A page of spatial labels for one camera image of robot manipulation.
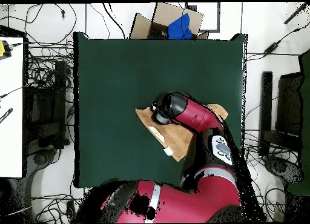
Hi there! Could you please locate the tan terry towel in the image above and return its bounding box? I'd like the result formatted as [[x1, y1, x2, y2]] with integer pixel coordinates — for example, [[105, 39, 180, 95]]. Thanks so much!
[[134, 103, 229, 162]]

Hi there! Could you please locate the dark green table cloth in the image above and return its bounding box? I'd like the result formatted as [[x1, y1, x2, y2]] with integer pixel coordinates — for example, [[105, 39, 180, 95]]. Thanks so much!
[[73, 31, 248, 189]]

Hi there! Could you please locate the blue cloth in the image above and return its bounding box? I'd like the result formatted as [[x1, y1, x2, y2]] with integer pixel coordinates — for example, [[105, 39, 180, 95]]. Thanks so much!
[[167, 13, 194, 40]]

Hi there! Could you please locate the brown cardboard box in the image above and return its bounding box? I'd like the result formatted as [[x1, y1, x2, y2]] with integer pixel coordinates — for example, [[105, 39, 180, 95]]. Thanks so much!
[[129, 2, 209, 40]]

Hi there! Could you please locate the black computer tower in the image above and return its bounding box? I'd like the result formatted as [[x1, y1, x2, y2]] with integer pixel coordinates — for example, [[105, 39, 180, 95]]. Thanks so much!
[[25, 61, 67, 150]]

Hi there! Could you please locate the black round base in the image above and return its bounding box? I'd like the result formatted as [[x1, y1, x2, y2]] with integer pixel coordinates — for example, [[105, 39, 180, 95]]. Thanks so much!
[[263, 155, 303, 185]]

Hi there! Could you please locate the black power adapter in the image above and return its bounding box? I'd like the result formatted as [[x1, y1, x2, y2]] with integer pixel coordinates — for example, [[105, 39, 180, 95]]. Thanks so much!
[[263, 41, 282, 55]]

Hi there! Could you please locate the white desk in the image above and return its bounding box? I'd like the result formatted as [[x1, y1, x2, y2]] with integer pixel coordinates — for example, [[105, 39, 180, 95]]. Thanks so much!
[[0, 36, 24, 179]]

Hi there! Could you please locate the yellow and black tool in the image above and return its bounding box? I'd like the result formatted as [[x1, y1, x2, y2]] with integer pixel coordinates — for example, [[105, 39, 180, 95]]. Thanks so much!
[[0, 40, 12, 58]]

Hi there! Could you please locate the black slanted bar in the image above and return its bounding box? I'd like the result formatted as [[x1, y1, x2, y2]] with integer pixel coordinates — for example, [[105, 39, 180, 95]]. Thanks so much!
[[283, 2, 310, 25]]

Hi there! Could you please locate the black upright post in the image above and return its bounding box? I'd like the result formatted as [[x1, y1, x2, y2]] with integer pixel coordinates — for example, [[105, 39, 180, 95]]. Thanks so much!
[[258, 71, 274, 157]]

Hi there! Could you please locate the black square frame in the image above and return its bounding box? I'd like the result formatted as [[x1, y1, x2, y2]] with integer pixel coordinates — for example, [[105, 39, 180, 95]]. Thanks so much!
[[185, 2, 221, 33]]

